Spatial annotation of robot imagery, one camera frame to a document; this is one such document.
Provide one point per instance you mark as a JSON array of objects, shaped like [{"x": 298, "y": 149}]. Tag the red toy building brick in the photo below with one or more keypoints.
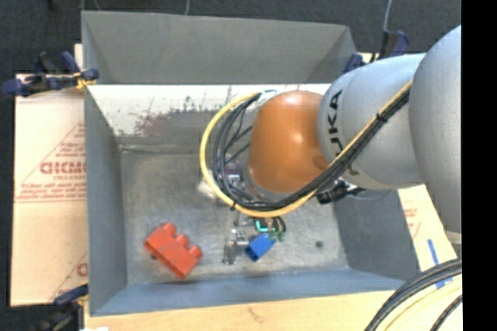
[{"x": 172, "y": 249}]

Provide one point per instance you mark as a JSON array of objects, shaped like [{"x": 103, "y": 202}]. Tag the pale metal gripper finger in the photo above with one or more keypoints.
[
  {"x": 230, "y": 253},
  {"x": 240, "y": 241}
]

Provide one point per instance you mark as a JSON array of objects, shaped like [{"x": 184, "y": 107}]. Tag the black cylinder on white bracket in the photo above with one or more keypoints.
[{"x": 333, "y": 193}]

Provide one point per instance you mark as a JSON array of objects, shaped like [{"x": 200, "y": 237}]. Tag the grey metal bin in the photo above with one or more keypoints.
[{"x": 163, "y": 182}]

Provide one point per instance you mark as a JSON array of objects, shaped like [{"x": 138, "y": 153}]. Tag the small blue block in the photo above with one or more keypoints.
[{"x": 259, "y": 247}]

